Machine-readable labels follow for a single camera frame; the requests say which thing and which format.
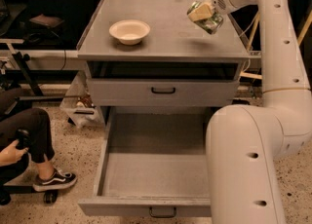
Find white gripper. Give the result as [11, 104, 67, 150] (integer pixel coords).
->
[187, 0, 240, 22]

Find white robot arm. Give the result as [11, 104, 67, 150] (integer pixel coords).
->
[187, 0, 312, 224]

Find grey cabinet with counter top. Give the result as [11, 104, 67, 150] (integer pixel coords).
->
[76, 0, 251, 131]

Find closed grey drawer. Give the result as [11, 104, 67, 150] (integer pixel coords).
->
[87, 79, 239, 107]

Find open grey bottom drawer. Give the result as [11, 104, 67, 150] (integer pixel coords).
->
[79, 107, 214, 217]

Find person's hand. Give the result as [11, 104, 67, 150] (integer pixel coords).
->
[0, 140, 28, 167]

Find white paper bowl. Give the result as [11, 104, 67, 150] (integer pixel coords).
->
[109, 19, 150, 46]

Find clear plastic bin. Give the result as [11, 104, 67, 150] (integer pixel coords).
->
[60, 71, 100, 129]

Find dark box on shelf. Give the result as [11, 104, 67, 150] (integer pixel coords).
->
[29, 14, 64, 29]

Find black tripod stand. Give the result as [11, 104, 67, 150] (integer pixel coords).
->
[0, 38, 43, 96]

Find seated person's leg dark trousers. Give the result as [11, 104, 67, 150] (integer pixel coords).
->
[0, 89, 57, 187]

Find black handheld controller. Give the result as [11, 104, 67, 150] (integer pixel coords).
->
[16, 129, 31, 150]

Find black and white sneaker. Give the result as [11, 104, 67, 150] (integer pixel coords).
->
[33, 168, 77, 192]

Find black office chair base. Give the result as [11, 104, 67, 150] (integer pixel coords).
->
[0, 185, 59, 205]

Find wooden stick frame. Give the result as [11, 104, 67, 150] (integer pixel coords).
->
[240, 10, 312, 80]

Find black drawer handle upper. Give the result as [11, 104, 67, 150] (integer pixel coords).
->
[151, 87, 176, 94]

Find black drawer handle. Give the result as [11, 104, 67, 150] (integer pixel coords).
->
[149, 206, 176, 219]
[151, 87, 176, 94]

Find black drawer handle lower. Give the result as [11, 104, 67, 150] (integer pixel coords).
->
[149, 206, 176, 219]

